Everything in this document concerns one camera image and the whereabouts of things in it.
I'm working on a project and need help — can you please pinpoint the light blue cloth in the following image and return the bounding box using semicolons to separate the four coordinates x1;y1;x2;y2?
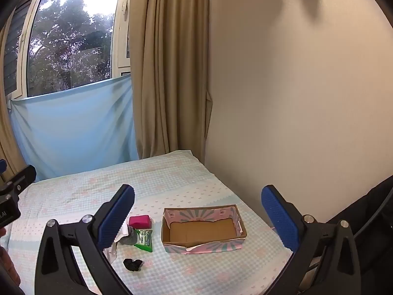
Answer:
9;75;140;182

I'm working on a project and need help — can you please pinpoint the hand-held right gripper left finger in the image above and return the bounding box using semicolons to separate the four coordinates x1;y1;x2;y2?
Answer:
34;184;136;295

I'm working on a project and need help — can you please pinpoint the cardboard box with pink lining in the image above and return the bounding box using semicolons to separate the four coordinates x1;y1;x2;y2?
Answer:
162;204;248;254

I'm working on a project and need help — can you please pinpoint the pink pouch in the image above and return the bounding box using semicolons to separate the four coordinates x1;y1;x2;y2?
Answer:
129;215;152;229

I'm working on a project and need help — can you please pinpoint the black scrunchie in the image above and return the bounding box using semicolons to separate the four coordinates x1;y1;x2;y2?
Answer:
123;258;144;272

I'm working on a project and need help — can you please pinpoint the grey sock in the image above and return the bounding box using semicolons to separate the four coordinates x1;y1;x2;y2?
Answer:
119;226;137;246

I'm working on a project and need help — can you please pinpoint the checked pastel bed blanket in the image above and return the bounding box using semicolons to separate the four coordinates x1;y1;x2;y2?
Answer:
6;150;292;295

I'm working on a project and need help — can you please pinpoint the beige curtain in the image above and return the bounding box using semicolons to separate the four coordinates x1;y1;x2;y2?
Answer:
129;0;214;163

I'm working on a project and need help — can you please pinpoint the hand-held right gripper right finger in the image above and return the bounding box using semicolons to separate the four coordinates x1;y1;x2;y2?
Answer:
261;185;361;295

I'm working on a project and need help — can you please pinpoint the green packet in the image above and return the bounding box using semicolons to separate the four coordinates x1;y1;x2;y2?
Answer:
134;229;153;253

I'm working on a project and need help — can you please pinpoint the window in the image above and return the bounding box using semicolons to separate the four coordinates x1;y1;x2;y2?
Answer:
4;0;132;99

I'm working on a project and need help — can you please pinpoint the person's left hand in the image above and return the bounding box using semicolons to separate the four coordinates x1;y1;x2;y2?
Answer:
0;229;21;286

